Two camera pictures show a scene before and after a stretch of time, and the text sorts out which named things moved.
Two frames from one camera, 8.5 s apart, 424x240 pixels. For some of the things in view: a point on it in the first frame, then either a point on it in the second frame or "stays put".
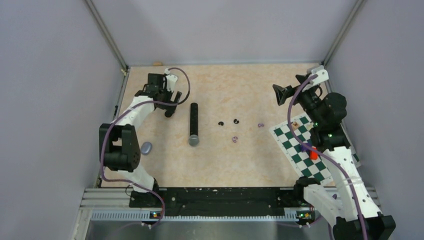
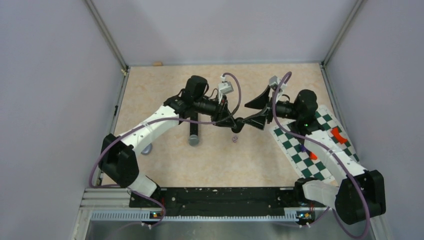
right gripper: (282, 93) → (260, 102)
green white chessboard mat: (294, 136) stays put
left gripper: (169, 93) → (219, 117)
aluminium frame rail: (107, 198) stays put
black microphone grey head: (194, 139) stays put
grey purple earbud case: (146, 148) stays put
